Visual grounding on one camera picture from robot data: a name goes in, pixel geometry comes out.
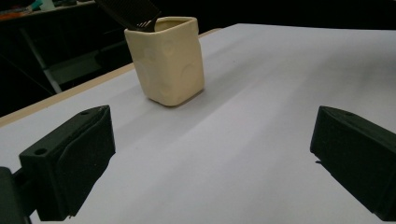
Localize cream square ceramic cup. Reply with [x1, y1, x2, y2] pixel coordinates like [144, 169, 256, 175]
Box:
[123, 16, 206, 107]

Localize black spatula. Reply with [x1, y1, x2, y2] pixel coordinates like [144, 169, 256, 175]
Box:
[94, 0, 163, 34]

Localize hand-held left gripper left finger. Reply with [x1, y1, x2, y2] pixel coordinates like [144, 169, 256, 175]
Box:
[18, 105, 117, 222]

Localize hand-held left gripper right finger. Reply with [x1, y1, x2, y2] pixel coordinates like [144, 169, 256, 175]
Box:
[309, 105, 396, 223]

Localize white table sheet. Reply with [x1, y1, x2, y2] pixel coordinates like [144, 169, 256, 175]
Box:
[0, 22, 396, 224]

